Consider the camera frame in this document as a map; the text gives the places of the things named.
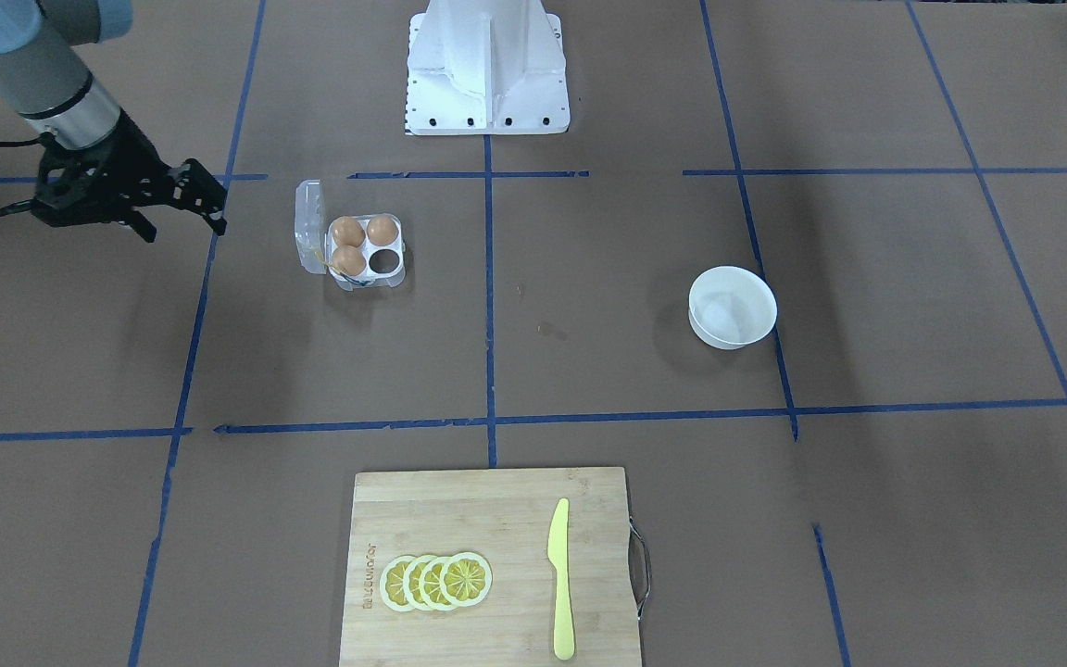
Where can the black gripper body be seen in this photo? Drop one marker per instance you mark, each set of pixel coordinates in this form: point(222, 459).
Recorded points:
point(132, 151)

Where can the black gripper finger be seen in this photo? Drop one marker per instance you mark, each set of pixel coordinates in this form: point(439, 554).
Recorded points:
point(142, 226)
point(194, 189)

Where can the brown egg from bowl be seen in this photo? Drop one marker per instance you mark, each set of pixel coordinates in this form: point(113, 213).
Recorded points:
point(382, 230)

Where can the clear plastic egg carton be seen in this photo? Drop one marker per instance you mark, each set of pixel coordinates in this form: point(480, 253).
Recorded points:
point(314, 246)

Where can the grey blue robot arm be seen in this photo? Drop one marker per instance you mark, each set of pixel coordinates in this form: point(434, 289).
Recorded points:
point(45, 82)

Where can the brown egg rear carton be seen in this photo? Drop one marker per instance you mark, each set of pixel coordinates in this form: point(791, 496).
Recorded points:
point(347, 230)

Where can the brown egg carton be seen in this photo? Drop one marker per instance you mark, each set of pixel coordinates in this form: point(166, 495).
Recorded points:
point(347, 230)
point(349, 261)

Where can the brown egg front carton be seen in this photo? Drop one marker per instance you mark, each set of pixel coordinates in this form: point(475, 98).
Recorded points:
point(349, 261)

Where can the bamboo cutting board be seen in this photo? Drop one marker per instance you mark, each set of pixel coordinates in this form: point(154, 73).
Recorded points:
point(503, 514)

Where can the yellow plastic knife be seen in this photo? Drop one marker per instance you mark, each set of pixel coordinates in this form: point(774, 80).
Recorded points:
point(557, 552)

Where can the white ceramic bowl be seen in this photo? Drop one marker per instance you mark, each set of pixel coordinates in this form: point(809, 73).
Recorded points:
point(729, 307)

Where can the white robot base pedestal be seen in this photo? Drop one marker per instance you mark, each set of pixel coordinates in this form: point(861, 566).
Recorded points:
point(486, 68)

